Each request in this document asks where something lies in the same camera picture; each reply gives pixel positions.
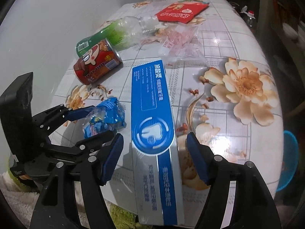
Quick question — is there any blue wrapper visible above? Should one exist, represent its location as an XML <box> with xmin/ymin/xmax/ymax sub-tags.
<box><xmin>83</xmin><ymin>97</ymin><xmax>127</xmax><ymax>139</ymax></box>

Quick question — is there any blue white toothpaste box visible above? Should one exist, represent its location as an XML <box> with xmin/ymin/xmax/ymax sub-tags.
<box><xmin>131</xmin><ymin>60</ymin><xmax>185</xmax><ymax>225</ymax></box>

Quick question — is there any green plastic bottle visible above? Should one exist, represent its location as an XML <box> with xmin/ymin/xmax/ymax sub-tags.
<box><xmin>75</xmin><ymin>15</ymin><xmax>159</xmax><ymax>57</ymax></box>

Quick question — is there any blue plastic basket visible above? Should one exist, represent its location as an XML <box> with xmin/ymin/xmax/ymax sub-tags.
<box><xmin>277</xmin><ymin>130</ymin><xmax>299</xmax><ymax>192</ymax></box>

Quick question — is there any red drink can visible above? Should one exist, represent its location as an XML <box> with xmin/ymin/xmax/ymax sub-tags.
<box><xmin>73</xmin><ymin>39</ymin><xmax>123</xmax><ymax>85</ymax></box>

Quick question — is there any floral tablecloth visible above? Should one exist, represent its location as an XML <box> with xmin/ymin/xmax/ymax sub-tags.
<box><xmin>50</xmin><ymin>0</ymin><xmax>284</xmax><ymax>228</ymax></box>

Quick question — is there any clear pink plastic bag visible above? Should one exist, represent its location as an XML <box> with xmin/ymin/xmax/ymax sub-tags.
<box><xmin>141</xmin><ymin>23</ymin><xmax>206</xmax><ymax>62</ymax></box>

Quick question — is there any red snack packet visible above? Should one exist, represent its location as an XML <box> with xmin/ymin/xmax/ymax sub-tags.
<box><xmin>156</xmin><ymin>1</ymin><xmax>209</xmax><ymax>24</ymax></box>

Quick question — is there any red cap bottle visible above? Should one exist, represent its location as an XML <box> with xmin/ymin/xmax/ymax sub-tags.
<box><xmin>240</xmin><ymin>6</ymin><xmax>257</xmax><ymax>34</ymax></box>

